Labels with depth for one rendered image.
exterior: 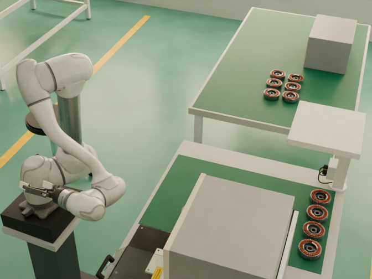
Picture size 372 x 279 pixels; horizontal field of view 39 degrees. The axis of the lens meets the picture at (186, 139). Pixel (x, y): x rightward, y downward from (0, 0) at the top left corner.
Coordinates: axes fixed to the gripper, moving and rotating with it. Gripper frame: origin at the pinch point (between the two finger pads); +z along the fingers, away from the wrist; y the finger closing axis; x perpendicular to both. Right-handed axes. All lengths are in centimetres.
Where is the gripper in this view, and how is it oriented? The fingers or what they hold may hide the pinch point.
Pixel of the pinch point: (32, 184)
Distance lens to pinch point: 246.5
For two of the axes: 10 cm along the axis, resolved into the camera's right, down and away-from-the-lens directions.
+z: -8.2, -2.4, 5.2
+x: -2.3, 9.7, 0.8
